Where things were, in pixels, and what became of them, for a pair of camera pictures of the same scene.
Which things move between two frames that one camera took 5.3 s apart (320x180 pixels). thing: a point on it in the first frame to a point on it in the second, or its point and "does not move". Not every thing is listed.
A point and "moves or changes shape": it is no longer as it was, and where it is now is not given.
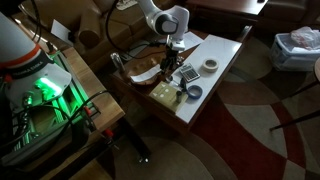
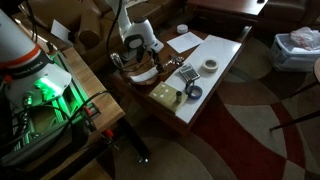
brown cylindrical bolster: x=89 y=33 does not move
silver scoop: x=175 y=81 moves or changes shape
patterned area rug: x=257 y=124 does not move
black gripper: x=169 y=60 to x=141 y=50
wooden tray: x=145 y=71 does not move
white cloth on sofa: x=125 y=4 does not move
